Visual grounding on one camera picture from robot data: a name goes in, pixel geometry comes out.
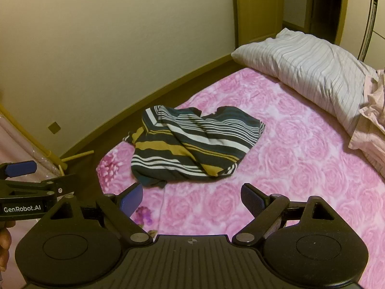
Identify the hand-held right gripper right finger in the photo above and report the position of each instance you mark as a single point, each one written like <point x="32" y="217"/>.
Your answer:
<point x="252" y="198"/>

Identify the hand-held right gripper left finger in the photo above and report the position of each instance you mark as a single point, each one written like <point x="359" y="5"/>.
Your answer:
<point x="133" y="198"/>

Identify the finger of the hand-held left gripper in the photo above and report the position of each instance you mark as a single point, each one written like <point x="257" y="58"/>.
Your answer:
<point x="51" y="183"/>
<point x="21" y="169"/>

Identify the striped dark knit garment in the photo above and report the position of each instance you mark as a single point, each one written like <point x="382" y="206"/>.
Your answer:
<point x="192" y="144"/>

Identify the person's left hand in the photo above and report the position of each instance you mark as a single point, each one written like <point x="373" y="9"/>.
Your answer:
<point x="4" y="246"/>

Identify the wooden stick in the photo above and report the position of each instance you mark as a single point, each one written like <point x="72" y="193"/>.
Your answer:
<point x="76" y="156"/>

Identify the pink floral blanket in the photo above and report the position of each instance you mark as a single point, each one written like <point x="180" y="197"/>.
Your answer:
<point x="300" y="168"/>

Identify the pale pink crumpled quilt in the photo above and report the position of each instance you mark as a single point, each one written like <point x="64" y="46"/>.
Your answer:
<point x="371" y="120"/>

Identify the grey striped pillow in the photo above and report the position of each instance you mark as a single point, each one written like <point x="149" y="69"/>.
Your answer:
<point x="312" y="66"/>

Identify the wooden door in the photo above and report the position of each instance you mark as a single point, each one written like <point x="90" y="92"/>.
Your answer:
<point x="258" y="9"/>

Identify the black curved pole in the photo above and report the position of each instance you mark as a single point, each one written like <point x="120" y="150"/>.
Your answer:
<point x="370" y="21"/>

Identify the yellow wall socket plate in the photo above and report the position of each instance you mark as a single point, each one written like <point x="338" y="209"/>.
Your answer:
<point x="54" y="127"/>

